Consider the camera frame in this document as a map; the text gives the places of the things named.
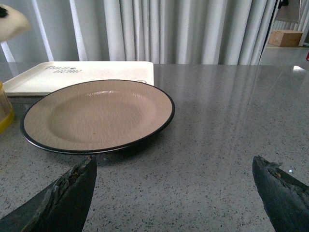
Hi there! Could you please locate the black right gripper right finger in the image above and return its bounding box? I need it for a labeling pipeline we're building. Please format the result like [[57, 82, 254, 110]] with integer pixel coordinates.
[[252, 156, 309, 232]]

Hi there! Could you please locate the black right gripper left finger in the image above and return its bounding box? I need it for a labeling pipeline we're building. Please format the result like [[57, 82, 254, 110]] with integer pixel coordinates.
[[0, 156, 97, 232]]

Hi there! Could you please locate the beige plate with black rim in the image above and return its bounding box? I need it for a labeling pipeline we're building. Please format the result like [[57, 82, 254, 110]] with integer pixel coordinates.
[[20, 80, 175, 155]]

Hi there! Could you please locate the white steamed bun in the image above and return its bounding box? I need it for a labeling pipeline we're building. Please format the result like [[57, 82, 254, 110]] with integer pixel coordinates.
[[0, 4, 31, 43]]

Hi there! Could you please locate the cream rectangular tray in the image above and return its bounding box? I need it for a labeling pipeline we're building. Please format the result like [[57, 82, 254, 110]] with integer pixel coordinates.
[[3, 61, 154, 97]]

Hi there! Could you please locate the bamboo steamer with yellow rims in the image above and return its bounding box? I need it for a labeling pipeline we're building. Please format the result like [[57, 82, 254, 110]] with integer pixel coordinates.
[[0, 82, 14, 133]]

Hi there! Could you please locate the cardboard box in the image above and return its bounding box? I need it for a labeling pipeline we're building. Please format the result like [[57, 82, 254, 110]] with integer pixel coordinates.
[[268, 30, 303, 47]]

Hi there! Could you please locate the grey pleated curtain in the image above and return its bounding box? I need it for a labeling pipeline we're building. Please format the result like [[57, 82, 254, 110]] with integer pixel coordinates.
[[0, 0, 277, 65]]

